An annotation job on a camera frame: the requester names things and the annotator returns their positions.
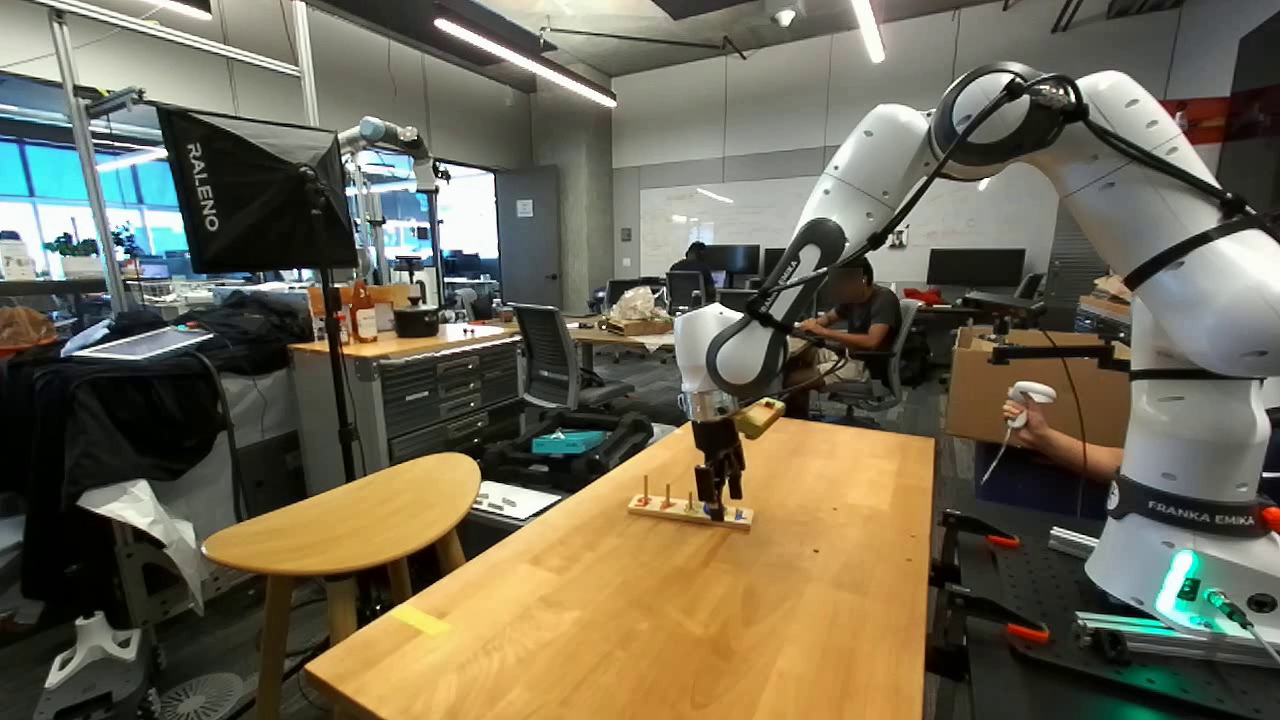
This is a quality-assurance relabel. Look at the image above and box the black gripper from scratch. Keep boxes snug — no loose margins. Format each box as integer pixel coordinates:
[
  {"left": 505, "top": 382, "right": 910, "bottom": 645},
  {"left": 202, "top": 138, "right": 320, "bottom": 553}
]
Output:
[{"left": 693, "top": 419, "right": 743, "bottom": 525}]

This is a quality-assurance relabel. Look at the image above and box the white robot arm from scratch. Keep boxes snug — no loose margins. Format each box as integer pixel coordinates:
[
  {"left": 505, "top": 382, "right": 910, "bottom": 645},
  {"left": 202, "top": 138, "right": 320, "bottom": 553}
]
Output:
[{"left": 675, "top": 61, "right": 1280, "bottom": 639}]

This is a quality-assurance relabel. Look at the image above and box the wooden peg stand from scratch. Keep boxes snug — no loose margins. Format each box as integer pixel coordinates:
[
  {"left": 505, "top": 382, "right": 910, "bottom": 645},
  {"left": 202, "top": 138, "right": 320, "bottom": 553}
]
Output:
[{"left": 630, "top": 475, "right": 757, "bottom": 526}]

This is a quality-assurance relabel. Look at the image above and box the operator hand with controller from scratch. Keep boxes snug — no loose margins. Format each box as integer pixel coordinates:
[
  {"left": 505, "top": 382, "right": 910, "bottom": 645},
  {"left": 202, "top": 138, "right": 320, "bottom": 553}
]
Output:
[{"left": 1008, "top": 412, "right": 1047, "bottom": 448}]

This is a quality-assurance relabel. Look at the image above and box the teal case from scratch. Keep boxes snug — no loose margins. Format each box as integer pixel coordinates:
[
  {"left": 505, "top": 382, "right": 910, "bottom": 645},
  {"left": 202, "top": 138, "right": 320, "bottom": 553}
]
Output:
[{"left": 534, "top": 426, "right": 614, "bottom": 460}]

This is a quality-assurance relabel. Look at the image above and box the grey mesh office chair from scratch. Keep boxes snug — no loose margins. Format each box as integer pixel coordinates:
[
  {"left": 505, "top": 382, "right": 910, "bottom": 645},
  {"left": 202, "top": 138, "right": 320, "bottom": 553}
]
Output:
[{"left": 516, "top": 302, "right": 630, "bottom": 412}]

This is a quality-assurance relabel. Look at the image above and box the seated person dark shirt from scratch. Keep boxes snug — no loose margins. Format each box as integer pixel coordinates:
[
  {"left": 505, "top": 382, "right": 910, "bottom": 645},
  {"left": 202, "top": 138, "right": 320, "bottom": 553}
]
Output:
[{"left": 783, "top": 256, "right": 900, "bottom": 414}]

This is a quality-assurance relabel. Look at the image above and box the orange black clamp far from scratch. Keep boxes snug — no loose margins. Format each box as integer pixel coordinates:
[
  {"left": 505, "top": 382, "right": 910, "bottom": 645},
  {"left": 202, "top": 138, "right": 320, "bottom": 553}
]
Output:
[{"left": 942, "top": 506, "right": 1026, "bottom": 553}]

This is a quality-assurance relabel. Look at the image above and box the orange black clamp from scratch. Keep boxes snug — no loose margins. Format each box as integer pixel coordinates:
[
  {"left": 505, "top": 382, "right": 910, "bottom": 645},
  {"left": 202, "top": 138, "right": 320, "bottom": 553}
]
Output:
[
  {"left": 945, "top": 584, "right": 1051, "bottom": 649},
  {"left": 942, "top": 506, "right": 1026, "bottom": 553}
]

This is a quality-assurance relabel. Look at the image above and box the grey drawer cabinet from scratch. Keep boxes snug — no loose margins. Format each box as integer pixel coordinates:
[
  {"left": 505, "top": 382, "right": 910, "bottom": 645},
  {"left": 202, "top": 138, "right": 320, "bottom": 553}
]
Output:
[{"left": 289, "top": 325, "right": 522, "bottom": 492}]

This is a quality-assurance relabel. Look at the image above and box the orange black clamp near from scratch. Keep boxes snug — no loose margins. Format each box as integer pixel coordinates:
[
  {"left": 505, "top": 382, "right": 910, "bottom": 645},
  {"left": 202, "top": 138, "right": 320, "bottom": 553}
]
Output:
[{"left": 945, "top": 584, "right": 1051, "bottom": 649}]

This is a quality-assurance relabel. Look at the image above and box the white handheld controller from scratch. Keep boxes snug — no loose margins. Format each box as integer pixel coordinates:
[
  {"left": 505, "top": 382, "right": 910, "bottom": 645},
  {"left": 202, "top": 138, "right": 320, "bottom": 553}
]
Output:
[{"left": 1008, "top": 381, "right": 1058, "bottom": 412}]

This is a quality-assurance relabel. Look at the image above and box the small round wooden table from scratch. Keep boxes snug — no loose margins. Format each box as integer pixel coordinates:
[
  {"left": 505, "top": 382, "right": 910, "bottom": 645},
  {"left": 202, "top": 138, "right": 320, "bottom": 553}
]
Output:
[{"left": 202, "top": 451, "right": 481, "bottom": 720}]

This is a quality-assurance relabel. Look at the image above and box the black pot on cabinet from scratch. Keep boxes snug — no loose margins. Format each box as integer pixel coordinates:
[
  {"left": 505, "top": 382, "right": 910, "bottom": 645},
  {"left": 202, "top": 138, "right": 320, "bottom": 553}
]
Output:
[{"left": 392, "top": 309, "right": 439, "bottom": 337}]

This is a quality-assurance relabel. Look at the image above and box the cardboard box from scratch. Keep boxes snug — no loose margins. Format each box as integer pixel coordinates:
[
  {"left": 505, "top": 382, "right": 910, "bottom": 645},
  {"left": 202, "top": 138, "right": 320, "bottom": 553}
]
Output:
[{"left": 945, "top": 325, "right": 1127, "bottom": 444}]

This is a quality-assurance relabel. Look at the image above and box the black softbox light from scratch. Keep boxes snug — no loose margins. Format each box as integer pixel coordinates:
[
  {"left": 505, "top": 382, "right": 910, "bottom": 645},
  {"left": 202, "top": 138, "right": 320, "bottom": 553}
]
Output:
[{"left": 155, "top": 103, "right": 357, "bottom": 273}]

